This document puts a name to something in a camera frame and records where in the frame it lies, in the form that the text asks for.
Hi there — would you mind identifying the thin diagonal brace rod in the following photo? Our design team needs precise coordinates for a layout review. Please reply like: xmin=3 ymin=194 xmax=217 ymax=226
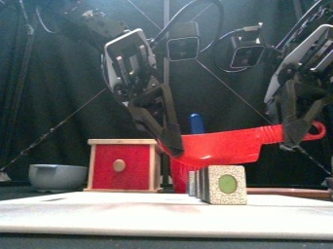
xmin=0 ymin=89 xmax=110 ymax=171
xmin=125 ymin=0 xmax=333 ymax=177

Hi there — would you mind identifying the toy sushi piece green centre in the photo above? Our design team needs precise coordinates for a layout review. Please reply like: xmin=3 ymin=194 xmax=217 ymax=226
xmin=202 ymin=164 xmax=249 ymax=206

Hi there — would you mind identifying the blue rounded stick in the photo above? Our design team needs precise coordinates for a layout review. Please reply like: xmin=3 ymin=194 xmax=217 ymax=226
xmin=189 ymin=112 xmax=208 ymax=135

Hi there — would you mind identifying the wooden box red front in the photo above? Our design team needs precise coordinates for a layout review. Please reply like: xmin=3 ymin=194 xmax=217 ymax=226
xmin=83 ymin=138 xmax=165 ymax=193

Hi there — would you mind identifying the toy sushi roll piece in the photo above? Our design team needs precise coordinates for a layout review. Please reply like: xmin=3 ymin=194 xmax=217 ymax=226
xmin=187 ymin=170 xmax=198 ymax=197
xmin=194 ymin=168 xmax=206 ymax=199

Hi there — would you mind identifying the white cutting board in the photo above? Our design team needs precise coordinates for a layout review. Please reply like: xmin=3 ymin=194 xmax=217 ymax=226
xmin=0 ymin=191 xmax=333 ymax=241

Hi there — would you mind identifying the vertical frame pole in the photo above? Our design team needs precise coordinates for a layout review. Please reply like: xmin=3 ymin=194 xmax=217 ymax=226
xmin=163 ymin=0 xmax=171 ymax=188

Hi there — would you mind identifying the grey-blue bowl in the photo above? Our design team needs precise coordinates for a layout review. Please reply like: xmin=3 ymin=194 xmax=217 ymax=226
xmin=27 ymin=163 xmax=88 ymax=193

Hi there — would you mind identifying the red cup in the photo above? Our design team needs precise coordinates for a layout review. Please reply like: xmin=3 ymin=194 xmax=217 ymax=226
xmin=169 ymin=157 xmax=194 ymax=195

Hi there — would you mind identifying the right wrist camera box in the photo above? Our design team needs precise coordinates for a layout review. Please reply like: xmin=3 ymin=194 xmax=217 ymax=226
xmin=229 ymin=25 xmax=266 ymax=71

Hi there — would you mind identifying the black camera cable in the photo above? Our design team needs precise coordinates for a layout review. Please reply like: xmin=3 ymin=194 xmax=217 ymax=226
xmin=212 ymin=28 xmax=245 ymax=74
xmin=149 ymin=0 xmax=226 ymax=53

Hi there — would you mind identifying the black backdrop cloth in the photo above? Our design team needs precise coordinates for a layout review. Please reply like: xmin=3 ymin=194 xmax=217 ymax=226
xmin=0 ymin=0 xmax=333 ymax=193

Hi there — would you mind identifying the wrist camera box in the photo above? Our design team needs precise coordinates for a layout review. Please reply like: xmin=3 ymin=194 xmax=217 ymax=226
xmin=229 ymin=25 xmax=266 ymax=71
xmin=166 ymin=21 xmax=202 ymax=62

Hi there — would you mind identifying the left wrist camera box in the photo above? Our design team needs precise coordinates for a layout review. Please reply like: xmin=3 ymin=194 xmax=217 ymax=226
xmin=166 ymin=21 xmax=202 ymax=62

